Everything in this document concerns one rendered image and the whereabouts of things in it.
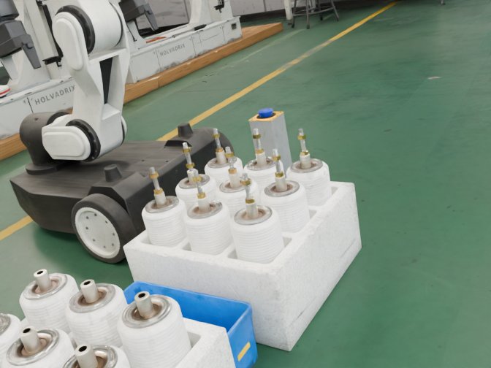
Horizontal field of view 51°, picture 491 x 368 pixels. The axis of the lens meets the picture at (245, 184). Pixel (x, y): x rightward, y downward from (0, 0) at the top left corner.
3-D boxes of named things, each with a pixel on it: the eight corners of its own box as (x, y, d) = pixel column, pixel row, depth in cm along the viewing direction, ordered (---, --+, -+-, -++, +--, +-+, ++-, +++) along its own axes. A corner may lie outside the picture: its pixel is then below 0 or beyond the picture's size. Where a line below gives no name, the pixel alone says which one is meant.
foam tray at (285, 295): (143, 312, 121) (122, 246, 114) (233, 230, 150) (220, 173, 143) (290, 353, 100) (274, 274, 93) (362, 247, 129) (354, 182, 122)
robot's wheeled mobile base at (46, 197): (-5, 231, 177) (-45, 140, 164) (102, 169, 216) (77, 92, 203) (131, 253, 143) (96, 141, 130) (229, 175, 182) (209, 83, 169)
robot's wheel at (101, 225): (83, 259, 151) (61, 198, 143) (96, 250, 155) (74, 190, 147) (134, 269, 141) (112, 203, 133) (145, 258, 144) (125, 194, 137)
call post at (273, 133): (268, 223, 150) (248, 121, 138) (280, 212, 155) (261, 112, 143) (289, 225, 146) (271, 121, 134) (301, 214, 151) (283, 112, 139)
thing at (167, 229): (207, 276, 117) (188, 205, 110) (167, 292, 114) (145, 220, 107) (194, 258, 126) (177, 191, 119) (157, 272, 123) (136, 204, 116)
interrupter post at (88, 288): (82, 303, 84) (76, 286, 82) (93, 294, 85) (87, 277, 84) (93, 305, 82) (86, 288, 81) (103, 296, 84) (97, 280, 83)
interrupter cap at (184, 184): (212, 174, 125) (212, 171, 124) (207, 188, 118) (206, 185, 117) (183, 179, 126) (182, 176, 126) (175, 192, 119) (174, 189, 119)
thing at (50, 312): (42, 378, 96) (6, 299, 89) (80, 344, 103) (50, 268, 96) (77, 391, 91) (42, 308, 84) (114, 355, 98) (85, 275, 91)
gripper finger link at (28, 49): (31, 70, 129) (20, 45, 128) (42, 67, 132) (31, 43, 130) (34, 68, 128) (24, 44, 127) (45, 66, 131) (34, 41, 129)
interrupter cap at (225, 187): (259, 180, 116) (258, 177, 116) (240, 195, 110) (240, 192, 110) (231, 178, 120) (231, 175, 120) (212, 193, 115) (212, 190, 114)
